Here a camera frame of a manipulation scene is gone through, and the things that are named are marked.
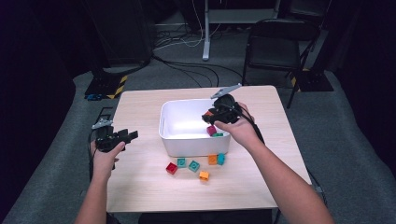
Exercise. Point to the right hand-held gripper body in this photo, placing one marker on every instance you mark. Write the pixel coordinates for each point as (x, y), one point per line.
(225, 110)

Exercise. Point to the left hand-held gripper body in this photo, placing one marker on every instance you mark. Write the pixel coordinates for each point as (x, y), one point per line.
(107, 140)

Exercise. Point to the magenta toy block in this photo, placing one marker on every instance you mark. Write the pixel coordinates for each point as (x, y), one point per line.
(211, 130)

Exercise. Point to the green toy block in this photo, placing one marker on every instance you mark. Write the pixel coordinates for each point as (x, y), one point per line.
(218, 134)

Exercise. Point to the white plastic bin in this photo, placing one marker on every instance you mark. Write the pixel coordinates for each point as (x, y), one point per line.
(183, 124)

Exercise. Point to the orange toy block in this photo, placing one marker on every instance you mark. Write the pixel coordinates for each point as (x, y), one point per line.
(212, 159)

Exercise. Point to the light blue toy block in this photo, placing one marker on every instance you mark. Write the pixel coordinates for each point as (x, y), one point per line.
(221, 159)

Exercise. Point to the yellow-orange toy block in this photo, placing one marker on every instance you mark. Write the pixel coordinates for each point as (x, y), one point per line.
(204, 175)

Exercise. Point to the person's left hand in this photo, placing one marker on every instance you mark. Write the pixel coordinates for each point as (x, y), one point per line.
(104, 161)

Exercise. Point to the person's right hand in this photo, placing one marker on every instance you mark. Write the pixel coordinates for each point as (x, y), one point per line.
(241, 132)

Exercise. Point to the small blue object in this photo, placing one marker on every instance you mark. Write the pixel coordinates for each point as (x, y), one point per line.
(93, 97)

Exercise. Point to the teal toy block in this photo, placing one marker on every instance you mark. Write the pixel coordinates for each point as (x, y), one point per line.
(181, 162)
(194, 166)

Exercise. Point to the red toy block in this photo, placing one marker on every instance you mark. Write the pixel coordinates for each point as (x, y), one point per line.
(171, 168)

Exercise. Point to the black stand base striped edge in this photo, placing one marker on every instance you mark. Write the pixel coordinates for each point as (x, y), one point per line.
(102, 85)

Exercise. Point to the black folding chair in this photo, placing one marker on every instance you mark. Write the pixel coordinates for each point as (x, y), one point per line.
(274, 53)

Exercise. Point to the black stand with base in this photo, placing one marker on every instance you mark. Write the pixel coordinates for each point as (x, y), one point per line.
(314, 81)

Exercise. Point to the person's dark clothing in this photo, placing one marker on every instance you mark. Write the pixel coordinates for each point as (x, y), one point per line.
(202, 218)

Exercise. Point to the black equipment case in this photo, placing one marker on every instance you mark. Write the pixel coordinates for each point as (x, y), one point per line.
(124, 31)

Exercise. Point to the grey metal table bracket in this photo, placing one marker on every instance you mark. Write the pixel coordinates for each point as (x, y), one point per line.
(84, 193)
(318, 188)

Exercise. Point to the white desk frame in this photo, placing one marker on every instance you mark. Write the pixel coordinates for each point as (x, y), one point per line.
(206, 37)

